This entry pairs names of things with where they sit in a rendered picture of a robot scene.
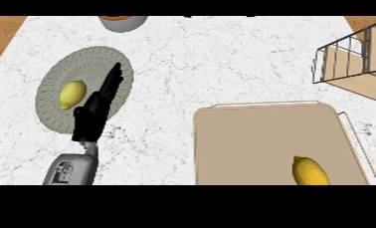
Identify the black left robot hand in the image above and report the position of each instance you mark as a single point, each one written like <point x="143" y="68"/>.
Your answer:
<point x="97" y="106"/>

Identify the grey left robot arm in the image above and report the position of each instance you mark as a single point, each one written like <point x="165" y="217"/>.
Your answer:
<point x="73" y="169"/>

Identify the beige rectangular tray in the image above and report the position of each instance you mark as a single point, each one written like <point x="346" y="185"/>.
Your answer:
<point x="274" y="139"/>

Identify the small yellow-green lemon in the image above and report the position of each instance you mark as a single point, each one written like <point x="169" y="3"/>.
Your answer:
<point x="72" y="94"/>

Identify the round grey woven placemat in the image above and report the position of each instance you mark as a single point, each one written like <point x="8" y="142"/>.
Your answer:
<point x="79" y="69"/>

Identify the grey bowl with orange inside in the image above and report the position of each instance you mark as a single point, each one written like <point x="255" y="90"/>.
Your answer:
<point x="122" y="22"/>

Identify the large yellow lemon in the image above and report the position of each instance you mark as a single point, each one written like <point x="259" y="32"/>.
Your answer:
<point x="308" y="172"/>

